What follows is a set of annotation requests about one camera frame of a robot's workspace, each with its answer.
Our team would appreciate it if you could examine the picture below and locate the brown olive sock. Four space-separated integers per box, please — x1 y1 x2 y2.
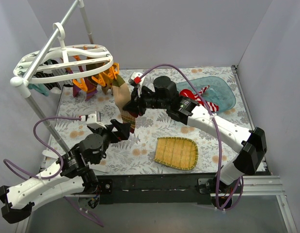
112 74 136 133

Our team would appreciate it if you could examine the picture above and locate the red white patterned sock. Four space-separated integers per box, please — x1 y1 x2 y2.
179 89 200 100

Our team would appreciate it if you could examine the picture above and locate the mustard yellow sock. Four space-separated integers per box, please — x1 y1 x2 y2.
72 46 120 93

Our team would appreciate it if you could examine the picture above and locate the red white striped sock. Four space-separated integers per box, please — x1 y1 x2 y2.
195 85 220 113

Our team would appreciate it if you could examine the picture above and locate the white round clip hanger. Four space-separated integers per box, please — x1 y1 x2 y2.
10 22 113 86

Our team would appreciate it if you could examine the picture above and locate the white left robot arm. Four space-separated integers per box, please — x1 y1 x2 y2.
0 119 131 224

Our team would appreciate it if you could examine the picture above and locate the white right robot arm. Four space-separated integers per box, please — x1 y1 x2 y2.
123 76 267 193

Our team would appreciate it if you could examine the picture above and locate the purple striped sock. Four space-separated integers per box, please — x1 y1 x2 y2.
72 76 97 101

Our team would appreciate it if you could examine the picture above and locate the woven bamboo tray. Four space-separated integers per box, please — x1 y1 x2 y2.
154 137 199 170

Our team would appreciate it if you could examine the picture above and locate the blue transparent plastic basin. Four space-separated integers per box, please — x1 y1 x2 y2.
176 76 236 113

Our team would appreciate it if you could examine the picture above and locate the black white striped sock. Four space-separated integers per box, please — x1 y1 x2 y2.
28 68 73 96

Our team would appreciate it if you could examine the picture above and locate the white drying rack stand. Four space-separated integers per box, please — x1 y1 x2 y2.
9 0 111 173

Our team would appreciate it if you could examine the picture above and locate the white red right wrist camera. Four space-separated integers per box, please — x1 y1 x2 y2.
128 72 144 97

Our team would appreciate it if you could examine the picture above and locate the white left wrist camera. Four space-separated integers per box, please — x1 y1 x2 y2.
86 111 106 130

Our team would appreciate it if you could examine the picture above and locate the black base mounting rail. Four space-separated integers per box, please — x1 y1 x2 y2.
69 172 233 206

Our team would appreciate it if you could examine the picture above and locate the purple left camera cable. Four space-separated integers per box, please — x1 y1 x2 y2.
3 116 104 228

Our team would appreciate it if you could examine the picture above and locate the purple camera cable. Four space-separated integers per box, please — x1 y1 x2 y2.
140 64 244 211
3 116 104 228

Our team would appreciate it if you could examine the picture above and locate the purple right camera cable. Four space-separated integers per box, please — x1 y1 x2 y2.
140 64 244 211

